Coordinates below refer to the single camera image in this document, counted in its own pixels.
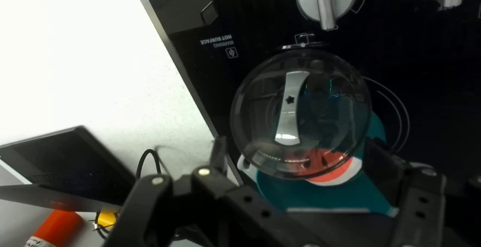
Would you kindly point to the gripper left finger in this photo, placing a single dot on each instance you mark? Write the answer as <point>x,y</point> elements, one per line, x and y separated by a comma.
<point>240,209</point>

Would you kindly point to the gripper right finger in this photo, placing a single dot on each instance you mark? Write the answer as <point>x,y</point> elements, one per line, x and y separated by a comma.
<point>421,209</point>

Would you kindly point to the glass pot lid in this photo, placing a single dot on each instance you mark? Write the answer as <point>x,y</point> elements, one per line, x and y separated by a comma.
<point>289,100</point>

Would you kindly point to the toy watermelon slice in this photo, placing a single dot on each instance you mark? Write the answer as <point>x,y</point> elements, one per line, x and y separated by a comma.
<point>330,171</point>

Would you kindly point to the small yellow object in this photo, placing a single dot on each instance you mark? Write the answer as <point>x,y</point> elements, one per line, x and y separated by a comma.
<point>107,220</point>

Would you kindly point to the black flat device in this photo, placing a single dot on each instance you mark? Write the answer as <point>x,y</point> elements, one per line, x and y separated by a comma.
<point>71,168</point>

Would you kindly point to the orange bottle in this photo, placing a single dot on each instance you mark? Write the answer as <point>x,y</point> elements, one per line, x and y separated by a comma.
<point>56,230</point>

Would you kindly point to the black glass cooktop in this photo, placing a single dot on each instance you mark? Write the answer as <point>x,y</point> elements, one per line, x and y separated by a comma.
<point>255,21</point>

